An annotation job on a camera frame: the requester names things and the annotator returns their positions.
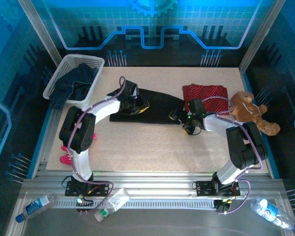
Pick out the aluminium frame post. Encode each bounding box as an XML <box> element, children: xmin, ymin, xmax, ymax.
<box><xmin>237</xmin><ymin>0</ymin><xmax>287</xmax><ymax>74</ymax></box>
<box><xmin>16</xmin><ymin>0</ymin><xmax>62</xmax><ymax>63</ymax></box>

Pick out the black controller board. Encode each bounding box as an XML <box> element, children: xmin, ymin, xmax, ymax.
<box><xmin>214</xmin><ymin>199</ymin><xmax>231</xmax><ymax>214</ymax></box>

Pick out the aluminium frame rail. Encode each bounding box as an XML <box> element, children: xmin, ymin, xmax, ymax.
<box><xmin>19</xmin><ymin>171</ymin><xmax>287</xmax><ymax>200</ymax></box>

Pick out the clear bottle green cap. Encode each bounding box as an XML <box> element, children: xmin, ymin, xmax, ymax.
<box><xmin>94</xmin><ymin>186</ymin><xmax>130</xmax><ymax>224</ymax></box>

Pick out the red polka dot skirt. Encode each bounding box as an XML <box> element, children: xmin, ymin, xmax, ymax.
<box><xmin>182</xmin><ymin>83</ymin><xmax>229</xmax><ymax>116</ymax></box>

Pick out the black skirt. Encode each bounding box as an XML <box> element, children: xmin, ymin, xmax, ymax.
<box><xmin>109</xmin><ymin>87</ymin><xmax>187</xmax><ymax>125</ymax></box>

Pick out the blue label water bottle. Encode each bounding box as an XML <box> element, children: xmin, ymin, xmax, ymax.
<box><xmin>250</xmin><ymin>196</ymin><xmax>295</xmax><ymax>234</ymax></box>
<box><xmin>15</xmin><ymin>193</ymin><xmax>56</xmax><ymax>223</ymax></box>

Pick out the white plastic mesh basket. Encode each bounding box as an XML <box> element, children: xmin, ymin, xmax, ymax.
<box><xmin>42</xmin><ymin>54</ymin><xmax>105</xmax><ymax>108</ymax></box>

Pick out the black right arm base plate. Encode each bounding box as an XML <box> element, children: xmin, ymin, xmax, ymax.
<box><xmin>195</xmin><ymin>180</ymin><xmax>241</xmax><ymax>197</ymax></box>

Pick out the grey slotted cable duct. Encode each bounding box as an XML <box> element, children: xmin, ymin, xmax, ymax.
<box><xmin>50</xmin><ymin>198</ymin><xmax>218</xmax><ymax>211</ymax></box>

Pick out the white pink plush doll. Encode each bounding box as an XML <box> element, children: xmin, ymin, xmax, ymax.
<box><xmin>60</xmin><ymin>132</ymin><xmax>97</xmax><ymax>166</ymax></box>

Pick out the brown teddy bear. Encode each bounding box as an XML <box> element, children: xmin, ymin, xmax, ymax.
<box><xmin>229</xmin><ymin>90</ymin><xmax>281</xmax><ymax>136</ymax></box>

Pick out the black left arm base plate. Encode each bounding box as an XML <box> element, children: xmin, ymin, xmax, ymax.
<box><xmin>64</xmin><ymin>180</ymin><xmax>111</xmax><ymax>197</ymax></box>

